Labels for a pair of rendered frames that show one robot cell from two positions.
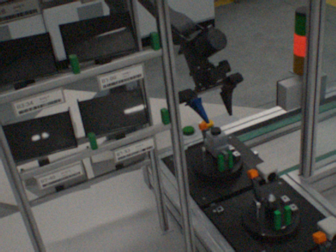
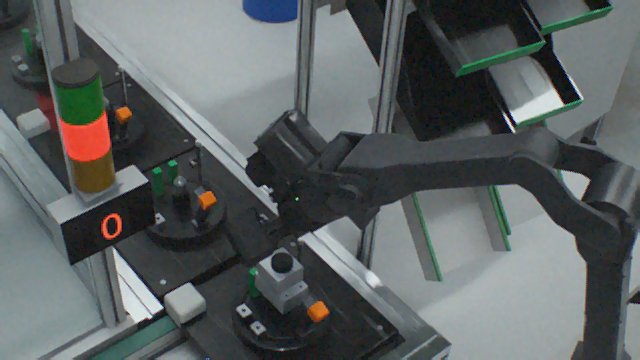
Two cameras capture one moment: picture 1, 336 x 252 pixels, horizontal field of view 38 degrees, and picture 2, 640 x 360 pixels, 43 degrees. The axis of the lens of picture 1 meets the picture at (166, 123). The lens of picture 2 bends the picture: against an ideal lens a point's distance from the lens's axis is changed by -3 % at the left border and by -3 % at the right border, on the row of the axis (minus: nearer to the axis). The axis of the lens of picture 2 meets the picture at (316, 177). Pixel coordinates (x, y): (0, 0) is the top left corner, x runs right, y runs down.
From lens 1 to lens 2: 1.82 m
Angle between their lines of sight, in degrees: 102
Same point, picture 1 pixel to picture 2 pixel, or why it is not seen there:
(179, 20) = (378, 147)
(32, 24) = not seen: outside the picture
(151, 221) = not seen: hidden behind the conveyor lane
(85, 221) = (501, 284)
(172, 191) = (353, 264)
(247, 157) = (223, 342)
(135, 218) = (419, 297)
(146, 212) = not seen: hidden behind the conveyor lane
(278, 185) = (166, 277)
